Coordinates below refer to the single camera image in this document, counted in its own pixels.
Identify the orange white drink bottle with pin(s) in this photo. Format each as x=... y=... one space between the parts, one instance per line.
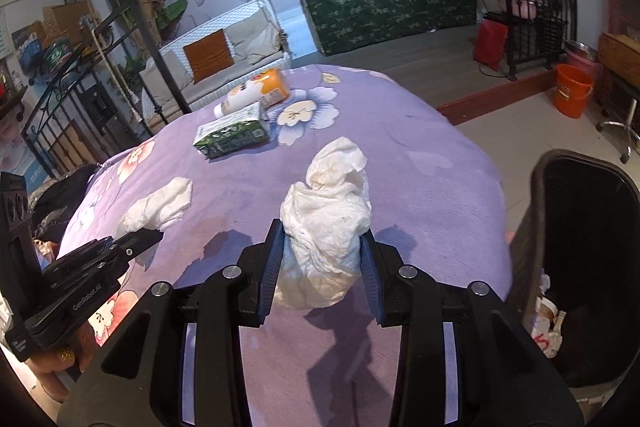
x=268 y=88

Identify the swivel stool with cushion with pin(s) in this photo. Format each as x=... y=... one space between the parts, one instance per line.
x=618 y=89

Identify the red paper bag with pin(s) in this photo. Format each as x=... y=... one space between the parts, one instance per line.
x=489 y=45

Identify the green patterned counter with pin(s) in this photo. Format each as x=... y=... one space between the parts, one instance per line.
x=339 y=26

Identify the pink basin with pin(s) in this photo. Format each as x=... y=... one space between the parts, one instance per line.
x=583 y=57

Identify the black metal railing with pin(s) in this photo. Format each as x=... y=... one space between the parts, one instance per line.
x=537 y=31

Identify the white swing bench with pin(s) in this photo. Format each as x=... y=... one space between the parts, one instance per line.
x=256 y=42

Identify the orange cushion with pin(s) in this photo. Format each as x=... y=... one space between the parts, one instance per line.
x=208 y=55

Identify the white plastic bag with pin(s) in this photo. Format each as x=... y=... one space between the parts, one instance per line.
x=546 y=331

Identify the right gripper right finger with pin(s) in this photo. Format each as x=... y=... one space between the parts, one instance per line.
x=379 y=265

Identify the white tissue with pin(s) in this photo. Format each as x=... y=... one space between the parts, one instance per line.
x=323 y=218
x=159 y=210

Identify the purple floral tablecloth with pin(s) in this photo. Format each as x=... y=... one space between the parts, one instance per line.
x=435 y=196

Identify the orange plastic bucket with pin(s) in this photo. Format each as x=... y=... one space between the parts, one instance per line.
x=573 y=89

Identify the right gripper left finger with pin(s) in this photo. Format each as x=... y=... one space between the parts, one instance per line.
x=260 y=265

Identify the black trash bin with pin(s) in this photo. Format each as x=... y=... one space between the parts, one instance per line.
x=581 y=229

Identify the green milk carton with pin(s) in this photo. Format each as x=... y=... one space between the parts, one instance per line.
x=244 y=128

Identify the left hand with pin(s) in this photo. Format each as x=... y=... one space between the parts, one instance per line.
x=80 y=348

